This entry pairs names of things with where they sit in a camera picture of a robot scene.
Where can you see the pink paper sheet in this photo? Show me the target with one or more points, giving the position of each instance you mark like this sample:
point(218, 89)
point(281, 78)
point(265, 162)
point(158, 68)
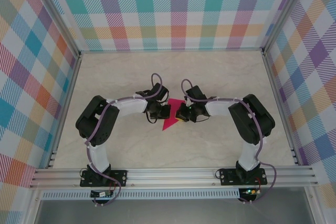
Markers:
point(168, 125)

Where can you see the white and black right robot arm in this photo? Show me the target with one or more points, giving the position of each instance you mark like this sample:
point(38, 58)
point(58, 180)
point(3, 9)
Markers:
point(219, 108)

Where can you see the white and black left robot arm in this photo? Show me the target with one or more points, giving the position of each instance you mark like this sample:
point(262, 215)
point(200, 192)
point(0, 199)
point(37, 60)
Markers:
point(131, 107)

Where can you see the right circuit board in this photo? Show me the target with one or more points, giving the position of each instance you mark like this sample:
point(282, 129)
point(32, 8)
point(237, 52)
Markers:
point(249, 191)

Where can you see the circuit board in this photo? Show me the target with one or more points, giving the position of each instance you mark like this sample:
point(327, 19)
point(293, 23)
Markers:
point(249, 191)
point(101, 194)

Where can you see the left circuit board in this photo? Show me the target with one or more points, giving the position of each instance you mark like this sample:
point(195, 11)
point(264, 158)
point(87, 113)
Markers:
point(101, 194)

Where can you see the aluminium front rail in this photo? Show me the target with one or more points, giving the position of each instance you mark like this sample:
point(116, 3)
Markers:
point(173, 178)

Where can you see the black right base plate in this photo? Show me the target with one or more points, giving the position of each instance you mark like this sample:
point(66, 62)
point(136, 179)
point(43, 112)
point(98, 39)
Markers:
point(225, 176)

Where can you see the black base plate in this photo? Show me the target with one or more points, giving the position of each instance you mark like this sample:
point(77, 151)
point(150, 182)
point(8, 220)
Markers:
point(225, 176)
point(120, 178)

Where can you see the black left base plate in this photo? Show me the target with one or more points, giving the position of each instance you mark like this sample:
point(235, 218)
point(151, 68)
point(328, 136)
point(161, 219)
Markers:
point(120, 178)

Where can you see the aluminium side rail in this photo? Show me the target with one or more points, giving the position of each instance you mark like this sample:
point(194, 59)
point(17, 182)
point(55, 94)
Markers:
point(64, 111)
point(282, 108)

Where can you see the aluminium corner post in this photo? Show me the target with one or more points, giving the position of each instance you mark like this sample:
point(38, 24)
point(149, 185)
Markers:
point(56, 15)
point(283, 11)

